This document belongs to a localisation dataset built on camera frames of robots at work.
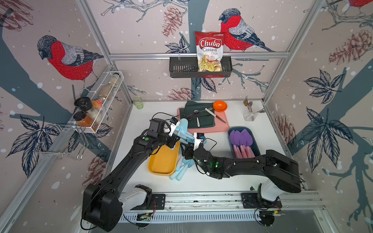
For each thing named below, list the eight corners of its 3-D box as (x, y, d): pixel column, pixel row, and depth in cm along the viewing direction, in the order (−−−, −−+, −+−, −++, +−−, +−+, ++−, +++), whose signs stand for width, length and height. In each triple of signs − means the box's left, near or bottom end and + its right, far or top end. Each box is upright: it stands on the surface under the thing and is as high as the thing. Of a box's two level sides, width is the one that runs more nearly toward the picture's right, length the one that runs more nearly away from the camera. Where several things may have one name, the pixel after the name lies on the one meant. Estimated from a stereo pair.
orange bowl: (213, 112, 114) (214, 108, 110) (212, 105, 119) (213, 100, 115) (226, 112, 114) (227, 108, 110) (224, 105, 119) (226, 100, 115)
